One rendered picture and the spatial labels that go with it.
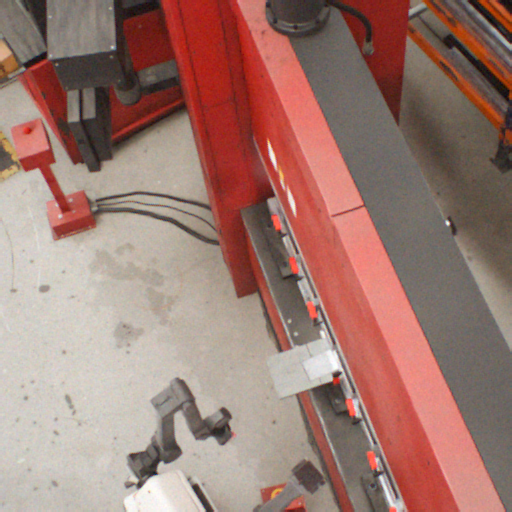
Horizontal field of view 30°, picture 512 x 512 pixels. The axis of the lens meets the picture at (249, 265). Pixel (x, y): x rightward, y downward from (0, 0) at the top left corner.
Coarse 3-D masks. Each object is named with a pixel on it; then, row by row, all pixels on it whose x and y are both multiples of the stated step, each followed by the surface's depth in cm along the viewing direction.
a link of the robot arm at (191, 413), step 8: (192, 400) 307; (184, 408) 306; (192, 408) 309; (184, 416) 321; (192, 416) 323; (200, 416) 328; (192, 424) 330; (200, 424) 334; (192, 432) 336; (200, 432) 338; (208, 432) 342
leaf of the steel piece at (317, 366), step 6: (324, 354) 375; (306, 360) 374; (312, 360) 374; (318, 360) 374; (324, 360) 373; (306, 366) 373; (312, 366) 373; (318, 366) 373; (324, 366) 372; (330, 366) 372; (306, 372) 372; (312, 372) 372; (318, 372) 371; (324, 372) 371; (312, 378) 371
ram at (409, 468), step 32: (256, 96) 331; (256, 128) 360; (288, 160) 307; (288, 224) 361; (320, 224) 286; (320, 256) 308; (320, 288) 333; (352, 320) 287; (352, 352) 308; (384, 384) 269; (384, 416) 288; (384, 448) 309; (416, 448) 253; (416, 480) 269
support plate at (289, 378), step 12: (300, 348) 377; (312, 348) 376; (324, 348) 376; (276, 360) 375; (288, 360) 375; (300, 360) 375; (336, 360) 373; (276, 372) 373; (288, 372) 373; (300, 372) 372; (276, 384) 371; (288, 384) 370; (300, 384) 370; (312, 384) 370
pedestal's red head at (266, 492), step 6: (276, 486) 375; (282, 486) 375; (264, 492) 374; (270, 492) 374; (264, 498) 373; (270, 498) 373; (300, 498) 372; (294, 504) 371; (300, 504) 371; (288, 510) 372; (294, 510) 373; (300, 510) 376; (306, 510) 364
